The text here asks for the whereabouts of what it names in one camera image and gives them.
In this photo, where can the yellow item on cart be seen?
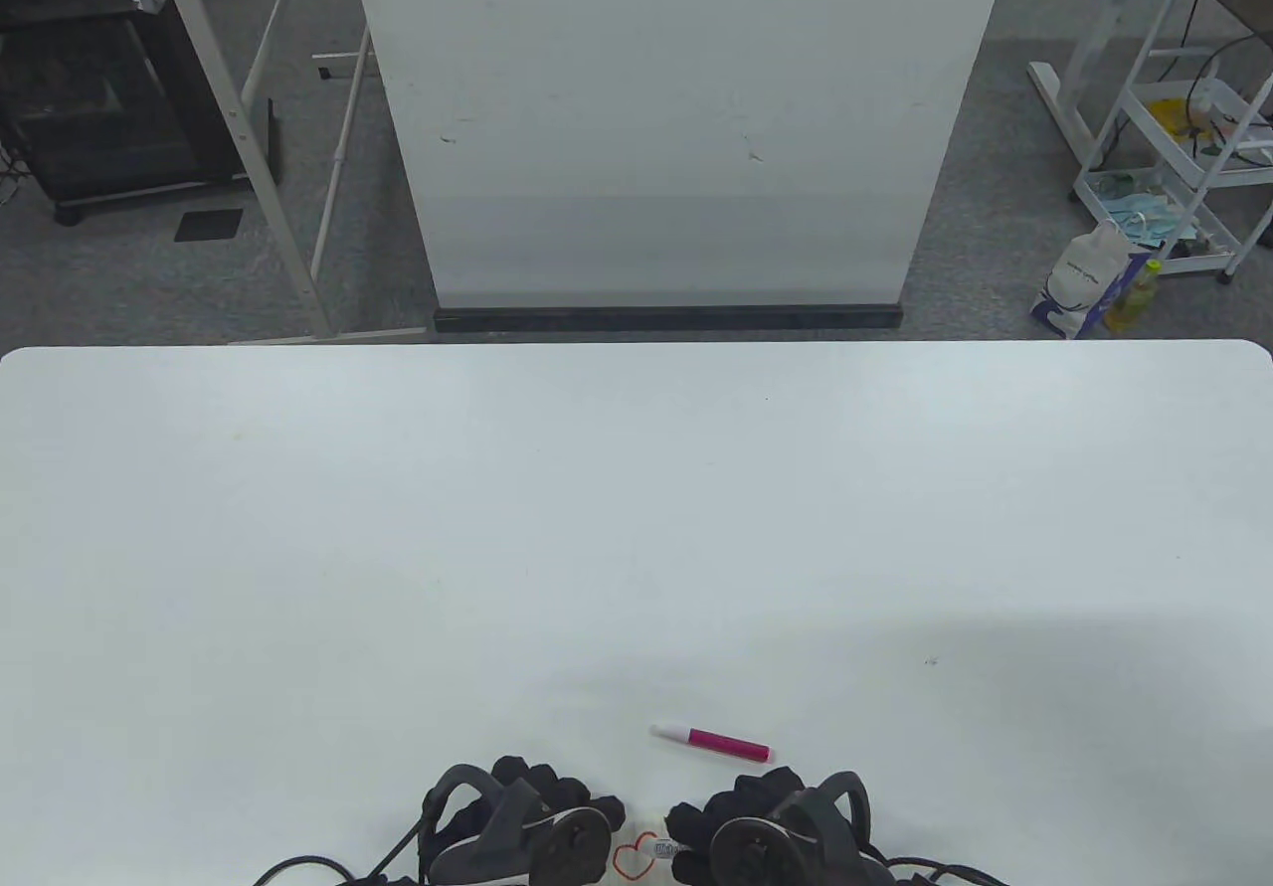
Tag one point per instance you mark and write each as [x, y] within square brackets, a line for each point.
[1174, 115]

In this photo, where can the person's left hand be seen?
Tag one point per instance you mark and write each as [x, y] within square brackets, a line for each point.
[557, 792]

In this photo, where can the white tube stand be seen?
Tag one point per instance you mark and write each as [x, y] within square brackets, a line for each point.
[339, 160]

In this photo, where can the white stand foot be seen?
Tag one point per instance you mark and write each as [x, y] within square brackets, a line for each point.
[1059, 110]

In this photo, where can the pink glitter glue pen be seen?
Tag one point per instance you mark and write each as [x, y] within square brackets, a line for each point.
[731, 747]

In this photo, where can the white plastic bag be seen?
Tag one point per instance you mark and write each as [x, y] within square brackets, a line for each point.
[1079, 274]

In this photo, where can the blue face masks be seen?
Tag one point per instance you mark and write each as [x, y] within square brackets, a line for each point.
[1144, 215]

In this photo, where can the black cabinet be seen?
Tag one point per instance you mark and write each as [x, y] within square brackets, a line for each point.
[90, 110]

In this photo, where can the yellow bottle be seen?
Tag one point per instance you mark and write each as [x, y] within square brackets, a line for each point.
[1134, 299]

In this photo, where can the white utility cart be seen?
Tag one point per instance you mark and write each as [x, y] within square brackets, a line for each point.
[1183, 162]

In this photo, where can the black floor mat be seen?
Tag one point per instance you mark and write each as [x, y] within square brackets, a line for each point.
[209, 225]

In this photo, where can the lined paper with heart outline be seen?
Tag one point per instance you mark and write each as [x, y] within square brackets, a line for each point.
[632, 861]

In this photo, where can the black board base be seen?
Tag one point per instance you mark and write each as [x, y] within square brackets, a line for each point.
[666, 318]

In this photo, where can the person's right hand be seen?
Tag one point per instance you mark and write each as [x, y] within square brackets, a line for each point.
[741, 798]

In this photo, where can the white marker with red cap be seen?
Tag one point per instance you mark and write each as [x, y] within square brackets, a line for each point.
[664, 846]

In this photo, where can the white metal frame stand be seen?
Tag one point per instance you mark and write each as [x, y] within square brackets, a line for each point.
[232, 115]

